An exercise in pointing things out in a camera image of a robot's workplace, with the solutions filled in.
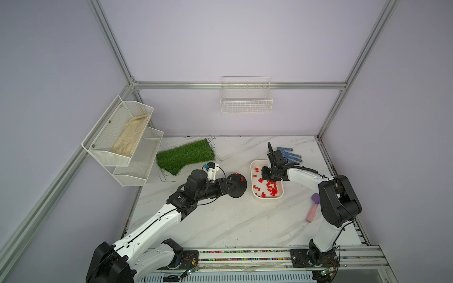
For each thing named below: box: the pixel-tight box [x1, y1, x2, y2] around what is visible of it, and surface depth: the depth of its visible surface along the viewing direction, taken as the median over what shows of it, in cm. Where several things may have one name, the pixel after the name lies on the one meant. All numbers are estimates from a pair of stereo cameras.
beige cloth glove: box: [110, 113, 151, 157], surface depth 80 cm
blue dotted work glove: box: [276, 146, 303, 163], surface depth 113 cm
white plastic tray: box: [250, 159, 285, 200], surface depth 97 cm
